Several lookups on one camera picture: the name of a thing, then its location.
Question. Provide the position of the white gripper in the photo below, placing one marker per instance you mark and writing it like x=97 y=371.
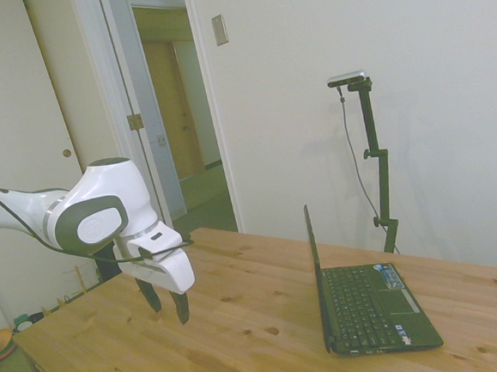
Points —
x=169 y=272

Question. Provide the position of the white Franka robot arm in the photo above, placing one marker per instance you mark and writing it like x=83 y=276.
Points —
x=102 y=193

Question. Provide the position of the black open laptop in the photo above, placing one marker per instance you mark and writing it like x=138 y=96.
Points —
x=361 y=302

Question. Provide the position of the wooden dowel rack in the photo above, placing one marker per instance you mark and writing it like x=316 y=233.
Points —
x=77 y=283

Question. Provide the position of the green lidded jar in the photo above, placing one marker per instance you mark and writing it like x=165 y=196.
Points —
x=21 y=323

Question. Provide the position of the brass door hinge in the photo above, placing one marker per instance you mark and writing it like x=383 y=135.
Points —
x=135 y=121

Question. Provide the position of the white open door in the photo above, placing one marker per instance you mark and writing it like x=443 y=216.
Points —
x=144 y=116

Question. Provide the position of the wooden hallway door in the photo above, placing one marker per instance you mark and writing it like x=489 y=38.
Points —
x=169 y=110

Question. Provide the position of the white closet door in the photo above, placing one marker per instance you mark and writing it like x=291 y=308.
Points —
x=46 y=81

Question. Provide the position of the black camera stand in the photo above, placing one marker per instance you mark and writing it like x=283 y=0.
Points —
x=378 y=163

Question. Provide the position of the metal wall switch plate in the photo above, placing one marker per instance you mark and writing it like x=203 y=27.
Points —
x=219 y=29

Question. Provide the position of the silver exterior camera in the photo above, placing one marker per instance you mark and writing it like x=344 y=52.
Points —
x=347 y=78

